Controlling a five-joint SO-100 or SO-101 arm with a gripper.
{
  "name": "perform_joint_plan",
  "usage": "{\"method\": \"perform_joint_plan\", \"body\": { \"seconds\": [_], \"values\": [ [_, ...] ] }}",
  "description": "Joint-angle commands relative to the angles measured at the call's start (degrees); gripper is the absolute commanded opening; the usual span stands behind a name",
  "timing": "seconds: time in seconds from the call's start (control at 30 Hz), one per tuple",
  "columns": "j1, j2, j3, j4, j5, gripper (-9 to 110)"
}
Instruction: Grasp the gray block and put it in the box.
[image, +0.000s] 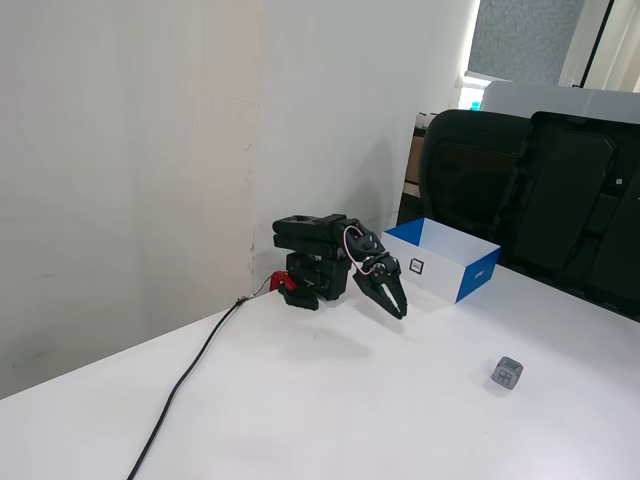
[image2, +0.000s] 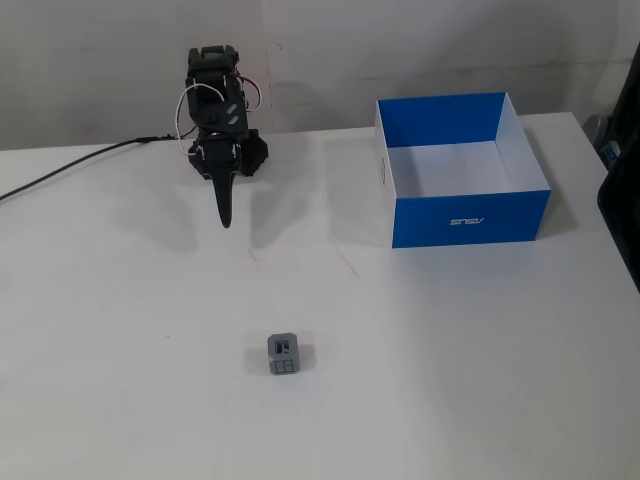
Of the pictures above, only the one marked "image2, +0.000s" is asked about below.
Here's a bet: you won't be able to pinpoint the gray block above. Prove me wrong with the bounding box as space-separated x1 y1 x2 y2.
266 331 302 377

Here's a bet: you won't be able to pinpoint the black power cable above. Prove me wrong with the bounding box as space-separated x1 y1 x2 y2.
0 134 175 202

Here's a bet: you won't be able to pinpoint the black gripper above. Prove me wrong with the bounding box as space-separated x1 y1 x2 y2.
188 82 250 231

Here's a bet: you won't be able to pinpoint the white wire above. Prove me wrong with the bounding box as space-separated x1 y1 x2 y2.
174 85 225 154

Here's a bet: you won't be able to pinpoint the red wire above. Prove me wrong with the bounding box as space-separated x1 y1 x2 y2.
233 73 263 113

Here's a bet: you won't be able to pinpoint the blue and white cardboard box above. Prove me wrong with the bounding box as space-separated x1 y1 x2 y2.
374 90 554 250

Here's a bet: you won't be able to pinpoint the black plastic chair back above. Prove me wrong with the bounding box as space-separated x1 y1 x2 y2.
596 43 640 295

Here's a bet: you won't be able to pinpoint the gray plastic object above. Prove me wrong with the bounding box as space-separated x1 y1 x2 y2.
583 113 622 169

